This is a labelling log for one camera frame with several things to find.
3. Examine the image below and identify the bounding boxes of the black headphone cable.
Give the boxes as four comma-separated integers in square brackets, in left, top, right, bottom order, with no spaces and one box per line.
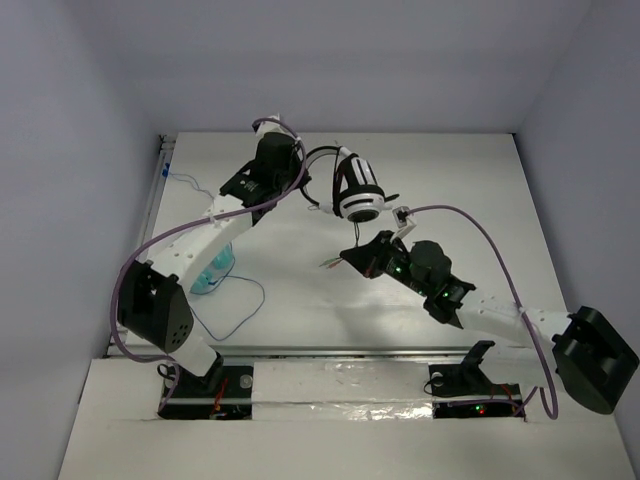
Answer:
[318,149,366,271]

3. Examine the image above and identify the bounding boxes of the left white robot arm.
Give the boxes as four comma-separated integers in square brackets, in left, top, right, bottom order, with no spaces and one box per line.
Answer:
[111,130,306,394]

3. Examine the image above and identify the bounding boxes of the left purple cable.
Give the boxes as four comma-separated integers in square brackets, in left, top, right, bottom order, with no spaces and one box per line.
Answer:
[110,117,310,416]

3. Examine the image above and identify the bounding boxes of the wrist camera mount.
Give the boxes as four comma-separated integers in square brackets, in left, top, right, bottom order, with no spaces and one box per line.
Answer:
[391,206,416,241]
[252,114,283,139]

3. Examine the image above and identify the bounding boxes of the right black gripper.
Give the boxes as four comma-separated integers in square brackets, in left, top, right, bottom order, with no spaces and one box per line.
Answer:
[340,231,431,298]

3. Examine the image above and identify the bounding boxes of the black white headphones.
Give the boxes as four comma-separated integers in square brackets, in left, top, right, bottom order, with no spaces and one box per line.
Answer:
[300,145,399,224]

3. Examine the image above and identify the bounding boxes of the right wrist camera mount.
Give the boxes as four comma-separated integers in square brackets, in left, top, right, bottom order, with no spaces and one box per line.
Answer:
[391,206,416,241]

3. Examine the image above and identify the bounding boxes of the aluminium rail frame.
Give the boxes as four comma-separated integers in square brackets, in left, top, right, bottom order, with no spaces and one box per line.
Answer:
[102,133,551,361]

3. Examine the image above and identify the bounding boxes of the blue headphone cable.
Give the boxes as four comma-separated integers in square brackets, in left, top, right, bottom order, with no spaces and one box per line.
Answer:
[169,172,266,342]

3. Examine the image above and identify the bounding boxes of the teal cat-ear headphones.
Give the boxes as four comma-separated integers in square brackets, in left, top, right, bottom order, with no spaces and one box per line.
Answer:
[190,243,235,295]

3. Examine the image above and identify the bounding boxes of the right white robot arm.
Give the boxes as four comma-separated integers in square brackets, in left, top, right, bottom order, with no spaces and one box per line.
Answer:
[340,230,639,415]

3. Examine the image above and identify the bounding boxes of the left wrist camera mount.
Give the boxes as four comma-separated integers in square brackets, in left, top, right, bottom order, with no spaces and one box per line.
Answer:
[252,114,283,139]

